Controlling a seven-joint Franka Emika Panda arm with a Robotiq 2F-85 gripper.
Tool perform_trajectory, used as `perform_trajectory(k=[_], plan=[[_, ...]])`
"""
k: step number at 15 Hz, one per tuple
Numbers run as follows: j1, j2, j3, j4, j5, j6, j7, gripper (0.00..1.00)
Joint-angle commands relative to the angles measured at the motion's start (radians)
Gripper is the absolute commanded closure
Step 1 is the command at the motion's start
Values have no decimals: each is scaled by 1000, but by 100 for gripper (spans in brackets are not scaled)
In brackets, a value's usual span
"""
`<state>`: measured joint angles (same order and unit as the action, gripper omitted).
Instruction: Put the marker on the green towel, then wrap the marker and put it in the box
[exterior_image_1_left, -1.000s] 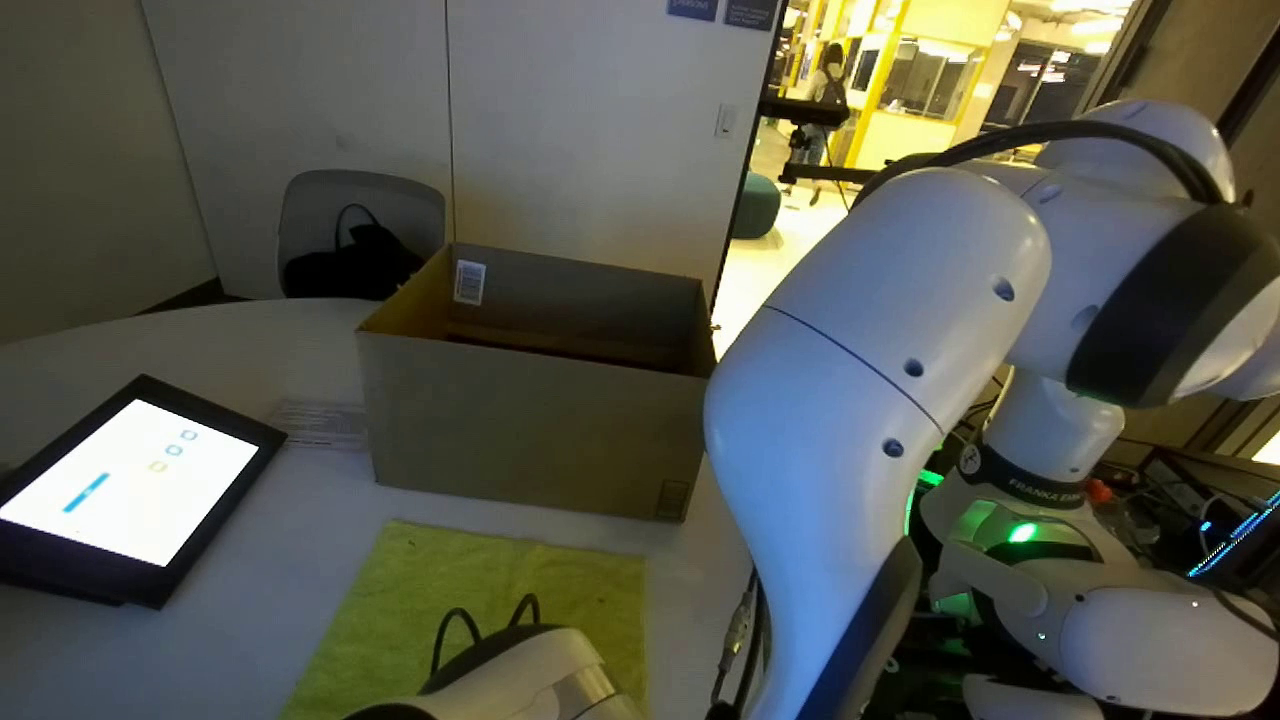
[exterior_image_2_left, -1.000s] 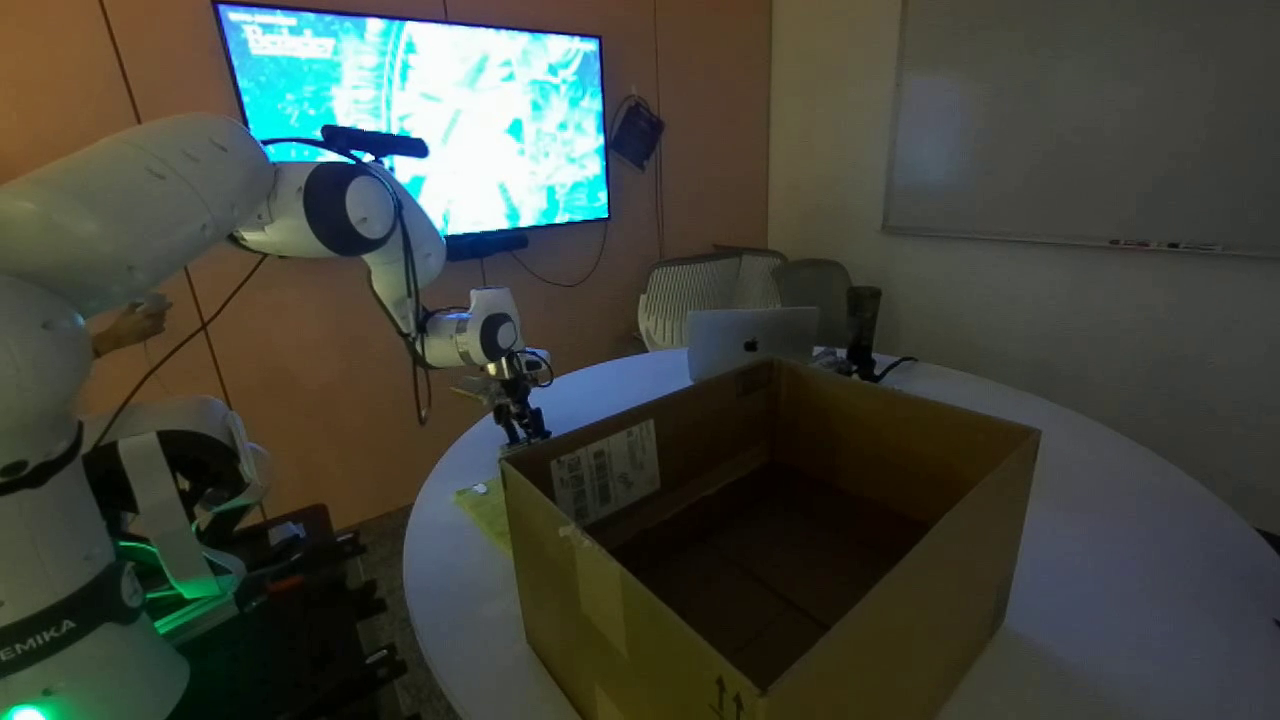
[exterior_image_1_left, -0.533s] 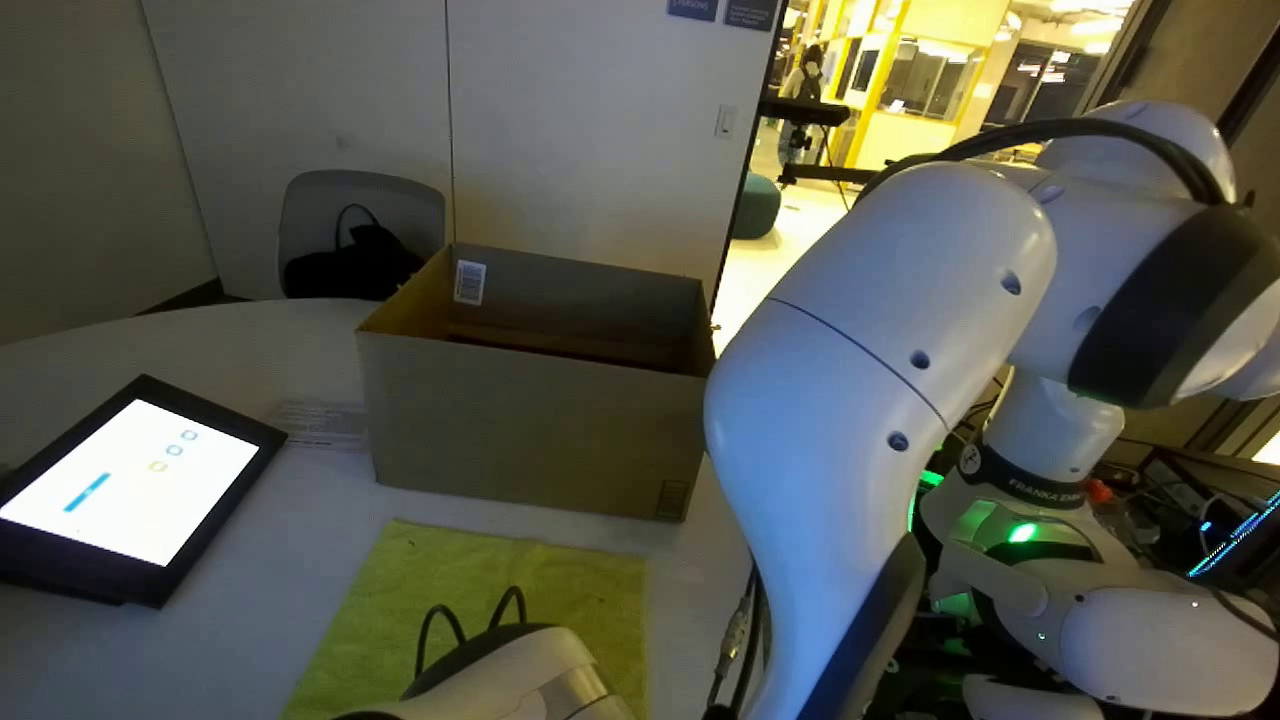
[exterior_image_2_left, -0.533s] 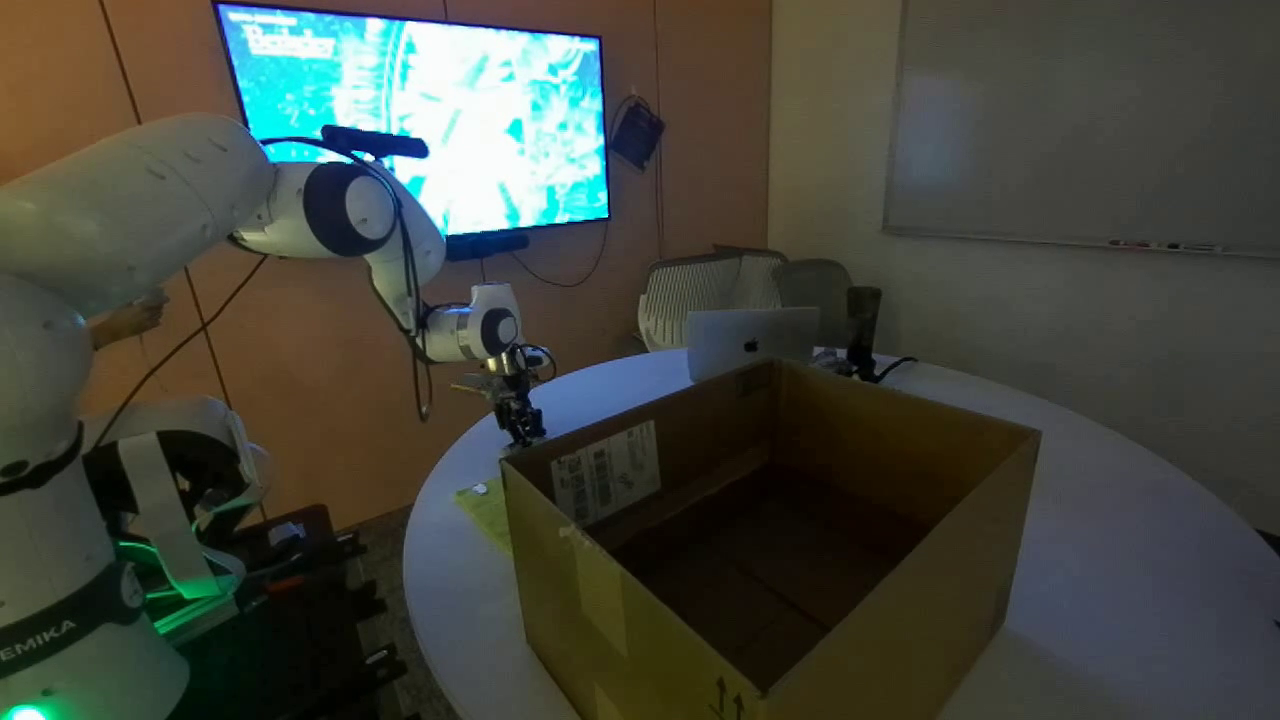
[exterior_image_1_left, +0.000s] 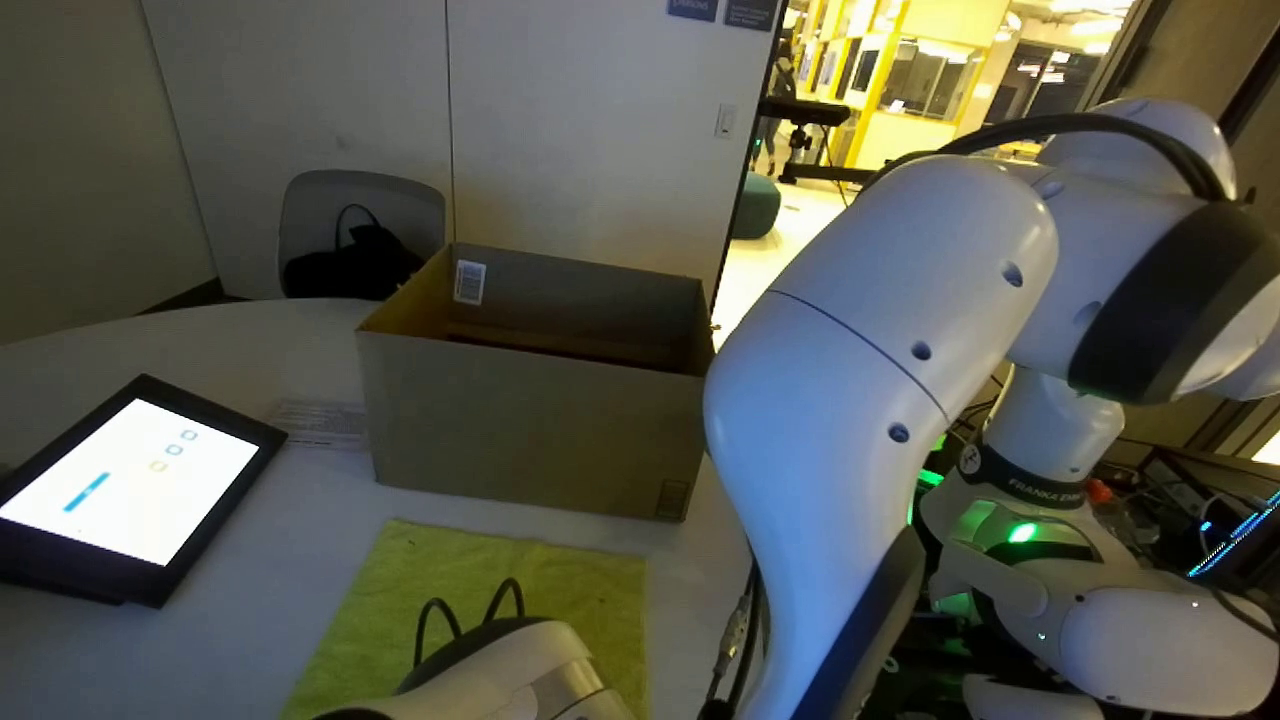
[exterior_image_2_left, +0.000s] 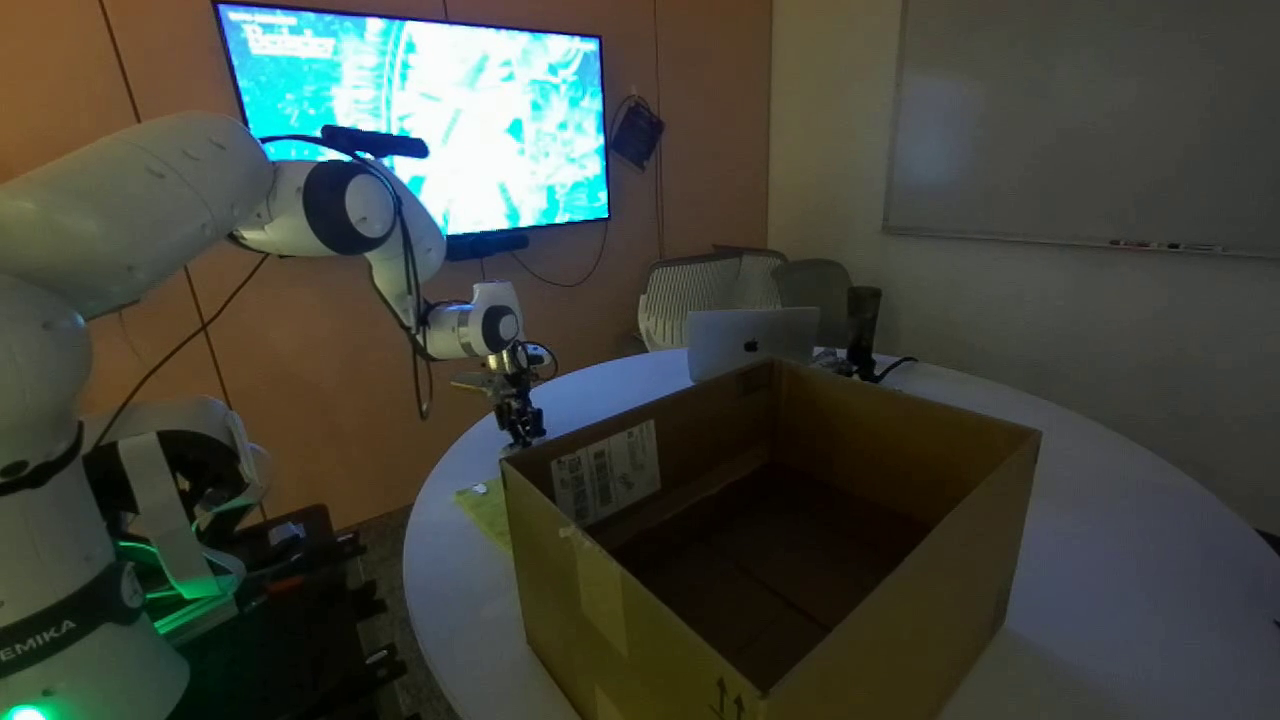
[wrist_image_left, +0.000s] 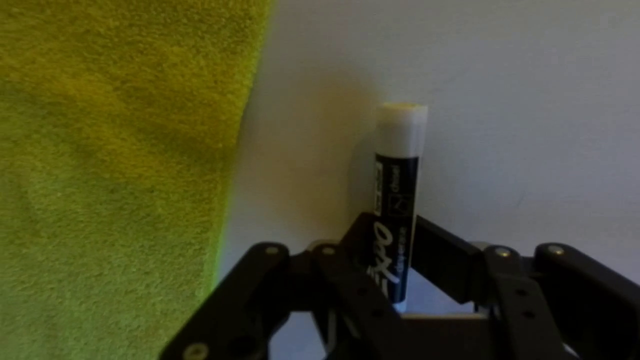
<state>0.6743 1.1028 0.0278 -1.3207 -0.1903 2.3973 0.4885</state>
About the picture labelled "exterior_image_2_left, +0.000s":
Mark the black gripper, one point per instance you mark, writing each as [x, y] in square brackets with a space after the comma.
[514, 375]

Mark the green towel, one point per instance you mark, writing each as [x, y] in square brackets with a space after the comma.
[484, 511]

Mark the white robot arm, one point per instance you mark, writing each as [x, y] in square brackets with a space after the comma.
[99, 234]

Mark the open cardboard box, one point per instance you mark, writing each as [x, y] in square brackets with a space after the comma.
[770, 544]

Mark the wall mounted television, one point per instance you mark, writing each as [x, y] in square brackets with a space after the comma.
[496, 131]

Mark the black wall box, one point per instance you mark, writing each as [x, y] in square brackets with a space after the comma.
[636, 134]

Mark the whiteboard on wall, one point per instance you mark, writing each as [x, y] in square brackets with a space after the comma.
[1139, 126]

